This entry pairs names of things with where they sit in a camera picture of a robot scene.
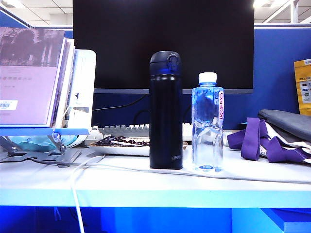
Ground clear mineral water bottle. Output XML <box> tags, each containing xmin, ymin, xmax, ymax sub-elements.
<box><xmin>191</xmin><ymin>72</ymin><xmax>224</xmax><ymax>172</ymax></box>

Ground black thermos flask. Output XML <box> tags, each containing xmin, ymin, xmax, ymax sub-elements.
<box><xmin>149</xmin><ymin>50</ymin><xmax>183</xmax><ymax>170</ymax></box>

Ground white and grey keyboard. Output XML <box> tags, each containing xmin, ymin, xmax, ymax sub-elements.
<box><xmin>91</xmin><ymin>123</ymin><xmax>230</xmax><ymax>143</ymax></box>

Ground dark snack wrappers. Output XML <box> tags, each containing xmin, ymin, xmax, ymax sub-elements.
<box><xmin>96</xmin><ymin>135</ymin><xmax>150</xmax><ymax>148</ymax></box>

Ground white snack tray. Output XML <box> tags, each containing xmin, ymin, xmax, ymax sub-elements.
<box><xmin>87</xmin><ymin>140</ymin><xmax>189</xmax><ymax>156</ymax></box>

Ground black computer monitor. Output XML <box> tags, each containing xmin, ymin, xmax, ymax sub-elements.
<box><xmin>72</xmin><ymin>0</ymin><xmax>255</xmax><ymax>95</ymax></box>

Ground blue metal book stand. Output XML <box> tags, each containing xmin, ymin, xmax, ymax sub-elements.
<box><xmin>0</xmin><ymin>127</ymin><xmax>91</xmax><ymax>168</ymax></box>

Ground purple cover book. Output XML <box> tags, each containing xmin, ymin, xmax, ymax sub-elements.
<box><xmin>0</xmin><ymin>26</ymin><xmax>75</xmax><ymax>127</ymax></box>

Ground dark grey pouch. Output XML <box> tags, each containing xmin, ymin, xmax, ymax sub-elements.
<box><xmin>258</xmin><ymin>109</ymin><xmax>311</xmax><ymax>143</ymax></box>

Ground yellow package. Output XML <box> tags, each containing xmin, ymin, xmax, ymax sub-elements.
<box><xmin>294</xmin><ymin>58</ymin><xmax>311</xmax><ymax>116</ymax></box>

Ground blue cabinet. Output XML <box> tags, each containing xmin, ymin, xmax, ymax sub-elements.
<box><xmin>232</xmin><ymin>208</ymin><xmax>311</xmax><ymax>233</ymax></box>

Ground looped black monitor cable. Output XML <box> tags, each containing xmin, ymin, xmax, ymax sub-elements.
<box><xmin>133</xmin><ymin>94</ymin><xmax>192</xmax><ymax>125</ymax></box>

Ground thin black monitor cable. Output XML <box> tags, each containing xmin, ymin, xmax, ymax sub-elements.
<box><xmin>93</xmin><ymin>93</ymin><xmax>148</xmax><ymax>113</ymax></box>

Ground purple strap tote bag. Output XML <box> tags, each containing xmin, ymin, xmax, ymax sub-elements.
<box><xmin>227</xmin><ymin>117</ymin><xmax>311</xmax><ymax>164</ymax></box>

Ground white cable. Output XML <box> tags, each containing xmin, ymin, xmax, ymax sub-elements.
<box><xmin>80</xmin><ymin>143</ymin><xmax>311</xmax><ymax>184</ymax></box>
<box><xmin>70</xmin><ymin>155</ymin><xmax>107</xmax><ymax>233</ymax></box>

